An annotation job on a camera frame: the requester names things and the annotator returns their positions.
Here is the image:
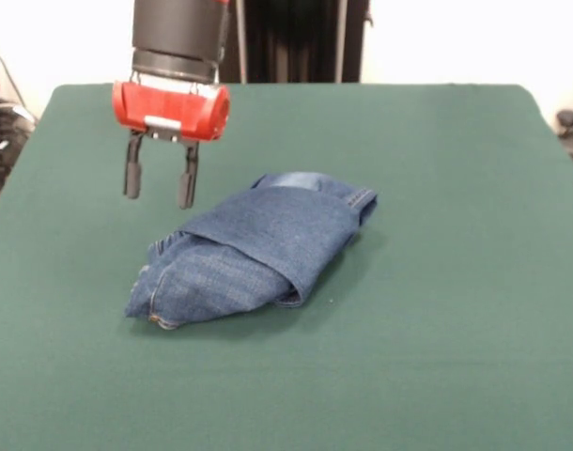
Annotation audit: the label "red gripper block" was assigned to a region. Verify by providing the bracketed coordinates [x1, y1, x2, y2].
[111, 80, 232, 210]

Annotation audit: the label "blue denim jeans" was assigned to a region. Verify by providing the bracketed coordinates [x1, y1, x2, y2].
[122, 172, 379, 332]

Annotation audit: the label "dark green table cloth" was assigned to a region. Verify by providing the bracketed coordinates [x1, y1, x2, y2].
[0, 83, 573, 451]

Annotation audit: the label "thin grey cable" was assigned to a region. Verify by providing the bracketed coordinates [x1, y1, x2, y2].
[0, 38, 37, 126]

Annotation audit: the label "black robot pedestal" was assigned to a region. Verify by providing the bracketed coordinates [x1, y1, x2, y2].
[219, 0, 376, 85]

